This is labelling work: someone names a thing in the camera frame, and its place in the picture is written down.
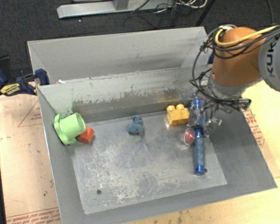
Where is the red and clear round toy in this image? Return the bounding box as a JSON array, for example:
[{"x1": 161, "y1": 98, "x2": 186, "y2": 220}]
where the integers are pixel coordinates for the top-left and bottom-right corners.
[{"x1": 182, "y1": 128, "x2": 197, "y2": 147}]

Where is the yellow toy brick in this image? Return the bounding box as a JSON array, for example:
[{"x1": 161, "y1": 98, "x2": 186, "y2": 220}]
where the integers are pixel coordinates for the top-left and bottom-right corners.
[{"x1": 165, "y1": 102, "x2": 192, "y2": 127}]

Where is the blue metal flashlight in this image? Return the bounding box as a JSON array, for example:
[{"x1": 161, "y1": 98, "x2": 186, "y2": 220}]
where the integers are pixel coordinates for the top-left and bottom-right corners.
[{"x1": 185, "y1": 97, "x2": 214, "y2": 177}]

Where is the blue-grey toy animal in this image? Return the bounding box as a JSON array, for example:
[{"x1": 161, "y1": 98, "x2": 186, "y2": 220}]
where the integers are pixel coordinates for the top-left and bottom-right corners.
[{"x1": 125, "y1": 115, "x2": 146, "y2": 137}]

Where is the grey metal bin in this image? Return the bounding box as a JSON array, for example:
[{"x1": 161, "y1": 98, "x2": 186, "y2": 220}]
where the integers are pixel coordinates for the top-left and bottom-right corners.
[{"x1": 27, "y1": 11, "x2": 280, "y2": 224}]

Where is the red-orange block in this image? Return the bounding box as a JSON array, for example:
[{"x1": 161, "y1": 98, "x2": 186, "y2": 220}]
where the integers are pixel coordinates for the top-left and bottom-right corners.
[{"x1": 75, "y1": 125, "x2": 96, "y2": 146}]

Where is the light green plastic cup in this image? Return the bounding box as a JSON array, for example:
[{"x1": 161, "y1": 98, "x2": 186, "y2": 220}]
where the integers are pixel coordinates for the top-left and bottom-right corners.
[{"x1": 52, "y1": 110, "x2": 89, "y2": 147}]

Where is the brown cardboard board, red print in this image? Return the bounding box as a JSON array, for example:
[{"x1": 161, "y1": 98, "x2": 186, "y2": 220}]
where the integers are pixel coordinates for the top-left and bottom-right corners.
[{"x1": 0, "y1": 50, "x2": 280, "y2": 224}]

